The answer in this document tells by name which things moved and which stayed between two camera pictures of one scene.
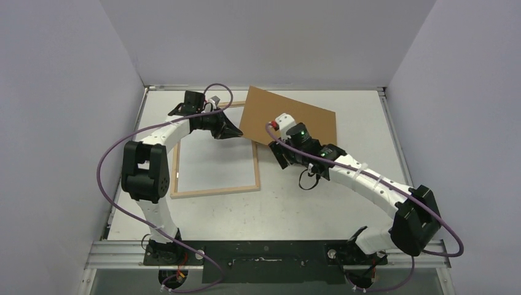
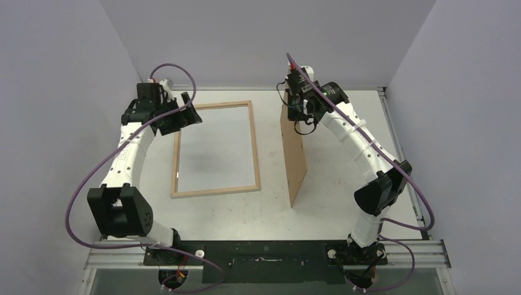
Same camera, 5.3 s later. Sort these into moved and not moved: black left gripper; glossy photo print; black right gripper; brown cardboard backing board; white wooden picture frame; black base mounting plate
Moved: black right gripper; brown cardboard backing board; black left gripper
Not moved: white wooden picture frame; black base mounting plate; glossy photo print
